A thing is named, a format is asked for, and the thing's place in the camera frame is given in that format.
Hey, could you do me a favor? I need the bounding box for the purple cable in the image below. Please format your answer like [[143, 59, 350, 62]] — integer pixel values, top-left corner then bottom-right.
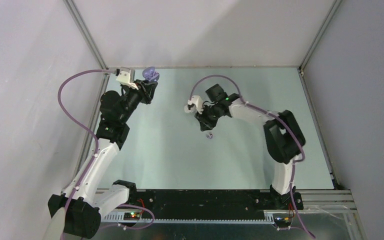
[[57, 69, 155, 240], [188, 74, 316, 239]]

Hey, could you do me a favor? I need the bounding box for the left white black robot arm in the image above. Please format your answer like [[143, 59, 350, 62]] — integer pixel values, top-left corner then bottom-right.
[[43, 80, 158, 240]]

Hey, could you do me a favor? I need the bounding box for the purple charging case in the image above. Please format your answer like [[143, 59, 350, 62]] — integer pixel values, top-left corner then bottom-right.
[[142, 66, 160, 82]]

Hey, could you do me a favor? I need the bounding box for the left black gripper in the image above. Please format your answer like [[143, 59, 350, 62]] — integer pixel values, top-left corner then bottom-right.
[[118, 79, 157, 123]]

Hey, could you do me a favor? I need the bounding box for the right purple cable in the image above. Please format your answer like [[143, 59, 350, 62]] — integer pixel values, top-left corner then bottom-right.
[[188, 74, 316, 239]]

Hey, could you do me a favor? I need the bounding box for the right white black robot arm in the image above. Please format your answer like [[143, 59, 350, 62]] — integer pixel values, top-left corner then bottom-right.
[[184, 84, 306, 209]]

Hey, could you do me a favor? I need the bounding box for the right circuit board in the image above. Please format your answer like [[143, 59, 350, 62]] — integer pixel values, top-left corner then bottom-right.
[[273, 216, 294, 223]]

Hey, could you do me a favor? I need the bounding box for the circuit board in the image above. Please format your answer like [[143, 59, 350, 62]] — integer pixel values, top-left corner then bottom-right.
[[123, 212, 141, 221], [273, 216, 294, 223]]

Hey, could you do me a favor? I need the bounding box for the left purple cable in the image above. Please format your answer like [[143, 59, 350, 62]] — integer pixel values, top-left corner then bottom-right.
[[57, 69, 155, 240]]

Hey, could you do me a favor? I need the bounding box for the left circuit board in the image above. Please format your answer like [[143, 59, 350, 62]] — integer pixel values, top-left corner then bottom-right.
[[123, 212, 141, 221]]

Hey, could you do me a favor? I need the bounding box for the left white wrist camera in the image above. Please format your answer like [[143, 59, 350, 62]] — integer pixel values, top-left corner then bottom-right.
[[115, 67, 139, 90]]

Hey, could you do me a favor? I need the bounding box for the white slotted cable duct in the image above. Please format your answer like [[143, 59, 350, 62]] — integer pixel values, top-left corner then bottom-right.
[[101, 211, 275, 225]]

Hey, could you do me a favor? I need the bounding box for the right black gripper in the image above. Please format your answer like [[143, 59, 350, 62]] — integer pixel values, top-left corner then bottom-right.
[[195, 103, 222, 131]]

